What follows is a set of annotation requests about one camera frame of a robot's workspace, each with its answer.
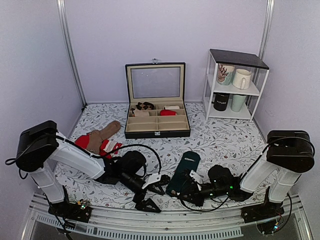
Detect dark green christmas sock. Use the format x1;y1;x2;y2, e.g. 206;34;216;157
165;151;201;197

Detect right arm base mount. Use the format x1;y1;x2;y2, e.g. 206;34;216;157
241;187;285;223

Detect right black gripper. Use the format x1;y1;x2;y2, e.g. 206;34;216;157
178;183;230;208

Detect aluminium front rail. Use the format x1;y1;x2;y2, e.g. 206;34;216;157
21;193;315;240

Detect mint green mug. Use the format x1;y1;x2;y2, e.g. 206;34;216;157
230;94;247;113

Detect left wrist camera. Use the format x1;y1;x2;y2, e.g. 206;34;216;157
141;173;161;190

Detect cream rolled sock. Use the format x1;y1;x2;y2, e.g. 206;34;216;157
163;105;180;110

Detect red rolled sock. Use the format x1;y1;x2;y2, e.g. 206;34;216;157
159;109;177;116

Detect left aluminium frame post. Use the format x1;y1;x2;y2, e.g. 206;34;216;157
56;0;88;111

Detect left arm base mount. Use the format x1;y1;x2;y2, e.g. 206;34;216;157
48;186;92;223

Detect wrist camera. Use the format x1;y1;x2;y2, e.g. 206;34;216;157
141;173;161;190
189;170;203;191

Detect cream ceramic mug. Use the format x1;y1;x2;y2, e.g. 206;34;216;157
232;68;252;90

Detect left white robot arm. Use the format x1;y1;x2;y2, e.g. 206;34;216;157
15;120;170;218

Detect brown sock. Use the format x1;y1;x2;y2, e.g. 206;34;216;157
85;120;121;155

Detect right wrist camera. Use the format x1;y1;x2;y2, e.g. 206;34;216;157
189;170;203;191

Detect red striped sock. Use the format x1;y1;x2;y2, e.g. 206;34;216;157
74;133;122;159

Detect right aluminium frame post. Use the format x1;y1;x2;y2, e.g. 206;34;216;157
258;0;275;60

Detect floral ceramic mug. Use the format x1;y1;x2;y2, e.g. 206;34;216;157
217;63;235;86

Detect black ceramic mug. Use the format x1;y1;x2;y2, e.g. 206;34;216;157
213;92;230;112

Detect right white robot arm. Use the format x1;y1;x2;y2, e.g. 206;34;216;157
178;130;315;218

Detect black compartment storage box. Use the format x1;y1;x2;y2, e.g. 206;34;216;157
124;62;191;139

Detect black cable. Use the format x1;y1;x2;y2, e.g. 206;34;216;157
4;133;162;180
179;136;313;213

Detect argyle rolled sock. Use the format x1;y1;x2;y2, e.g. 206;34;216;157
135;101;155;111

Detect right black cable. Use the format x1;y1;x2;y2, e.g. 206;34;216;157
179;136;313;213

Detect left black cable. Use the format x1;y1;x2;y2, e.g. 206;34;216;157
4;133;162;180

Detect white two-tier shelf rack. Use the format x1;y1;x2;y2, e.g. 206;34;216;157
202;49;270;122

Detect aluminium frame post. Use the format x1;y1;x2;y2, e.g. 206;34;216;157
258;0;275;60
56;0;88;111

